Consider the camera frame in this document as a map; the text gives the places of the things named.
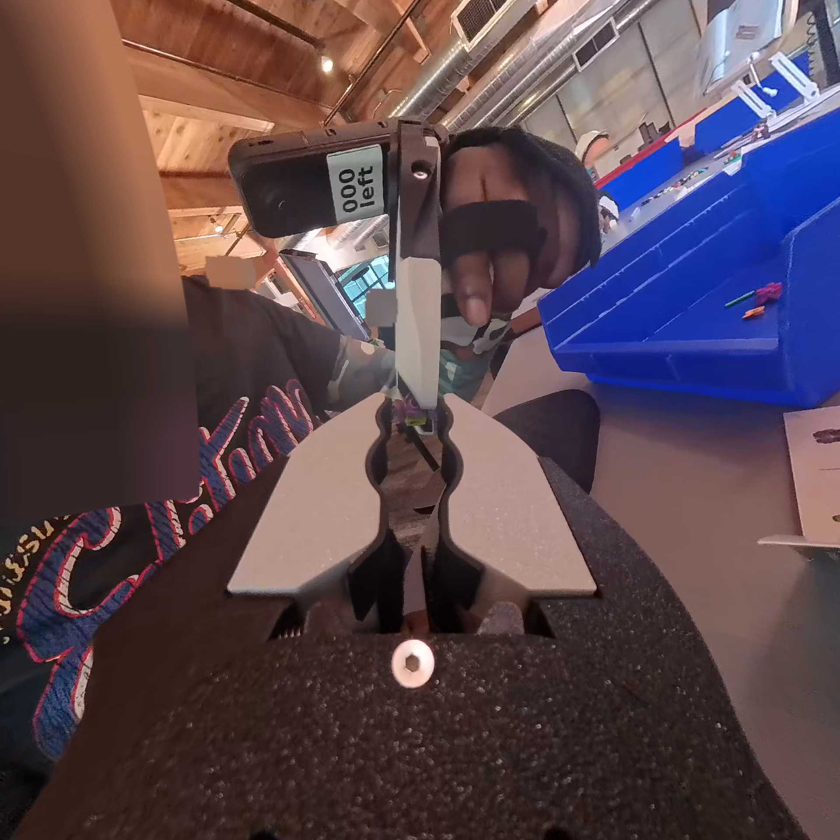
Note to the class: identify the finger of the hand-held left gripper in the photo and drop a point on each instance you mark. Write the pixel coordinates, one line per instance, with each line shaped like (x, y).
(432, 335)
(408, 328)

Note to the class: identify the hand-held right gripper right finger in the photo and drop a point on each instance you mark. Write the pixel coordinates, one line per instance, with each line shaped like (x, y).
(519, 519)

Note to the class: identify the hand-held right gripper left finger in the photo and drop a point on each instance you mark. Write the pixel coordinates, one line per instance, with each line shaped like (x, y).
(315, 525)

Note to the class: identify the lime cube brick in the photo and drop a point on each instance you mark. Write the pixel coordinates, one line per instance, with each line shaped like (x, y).
(415, 420)

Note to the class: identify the person's left forearm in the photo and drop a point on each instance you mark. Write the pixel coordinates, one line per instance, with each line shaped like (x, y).
(394, 361)

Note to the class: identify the grey desk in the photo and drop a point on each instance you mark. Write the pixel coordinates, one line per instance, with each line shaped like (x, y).
(709, 551)

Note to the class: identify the person's left hand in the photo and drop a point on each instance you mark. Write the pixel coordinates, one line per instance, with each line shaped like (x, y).
(505, 171)

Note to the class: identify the black wrist rest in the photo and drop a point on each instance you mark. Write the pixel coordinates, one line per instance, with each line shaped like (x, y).
(551, 433)

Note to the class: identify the blue storage bin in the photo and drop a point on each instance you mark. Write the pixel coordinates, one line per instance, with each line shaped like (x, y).
(709, 302)
(643, 171)

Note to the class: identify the instruction booklet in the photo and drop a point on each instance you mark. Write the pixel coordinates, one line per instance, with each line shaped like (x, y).
(814, 473)

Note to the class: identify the pile of toy brick pieces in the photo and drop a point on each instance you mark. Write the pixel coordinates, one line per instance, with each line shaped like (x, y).
(759, 299)

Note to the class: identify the silver ceiling air duct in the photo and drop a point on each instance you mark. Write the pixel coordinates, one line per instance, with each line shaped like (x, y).
(460, 66)

